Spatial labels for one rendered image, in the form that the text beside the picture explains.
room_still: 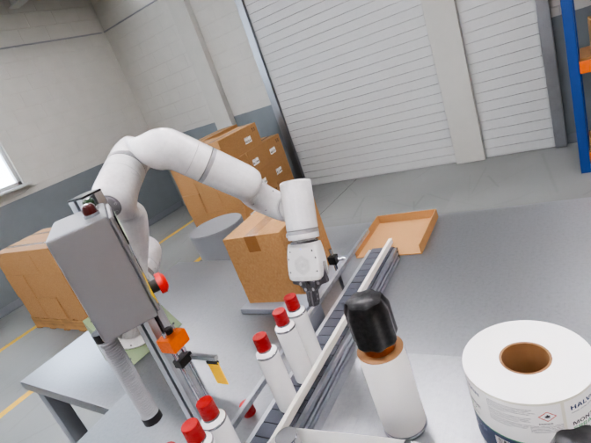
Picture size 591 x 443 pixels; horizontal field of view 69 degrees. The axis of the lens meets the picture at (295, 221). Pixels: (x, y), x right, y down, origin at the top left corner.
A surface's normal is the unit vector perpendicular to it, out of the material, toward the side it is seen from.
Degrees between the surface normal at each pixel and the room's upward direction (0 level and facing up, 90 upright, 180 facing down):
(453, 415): 0
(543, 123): 90
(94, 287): 90
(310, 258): 69
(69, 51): 90
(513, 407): 90
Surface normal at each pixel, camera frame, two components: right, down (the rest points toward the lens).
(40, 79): 0.81, -0.08
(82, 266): 0.43, 0.17
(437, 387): -0.32, -0.89
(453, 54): -0.49, 0.45
